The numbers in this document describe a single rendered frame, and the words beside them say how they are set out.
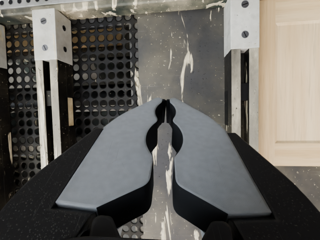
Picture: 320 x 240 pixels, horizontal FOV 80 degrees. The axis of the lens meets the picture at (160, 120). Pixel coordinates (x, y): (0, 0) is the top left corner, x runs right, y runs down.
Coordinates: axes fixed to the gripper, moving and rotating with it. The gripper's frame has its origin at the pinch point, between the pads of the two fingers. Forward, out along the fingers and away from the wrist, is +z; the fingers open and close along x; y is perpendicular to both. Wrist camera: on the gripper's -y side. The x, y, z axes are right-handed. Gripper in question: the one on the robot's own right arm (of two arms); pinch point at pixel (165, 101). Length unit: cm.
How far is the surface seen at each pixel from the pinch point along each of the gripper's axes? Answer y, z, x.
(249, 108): 15.4, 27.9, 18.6
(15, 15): -1, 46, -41
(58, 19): 0, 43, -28
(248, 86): 11.3, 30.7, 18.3
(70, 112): 21.9, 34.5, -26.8
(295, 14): -2, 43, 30
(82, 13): -2, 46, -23
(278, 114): 18.7, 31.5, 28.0
